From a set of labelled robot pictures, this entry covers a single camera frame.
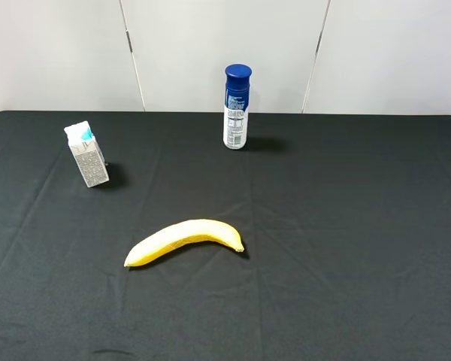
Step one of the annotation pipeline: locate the white blue milk carton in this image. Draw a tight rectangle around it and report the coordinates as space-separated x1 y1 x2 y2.
64 121 109 188

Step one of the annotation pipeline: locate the black tablecloth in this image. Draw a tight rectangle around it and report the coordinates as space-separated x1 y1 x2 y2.
0 111 451 360

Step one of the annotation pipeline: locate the yellow banana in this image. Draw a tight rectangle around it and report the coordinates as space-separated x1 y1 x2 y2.
123 219 244 268

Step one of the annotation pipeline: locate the blue capped white bottle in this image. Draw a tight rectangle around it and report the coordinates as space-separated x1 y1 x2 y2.
223 64 252 150

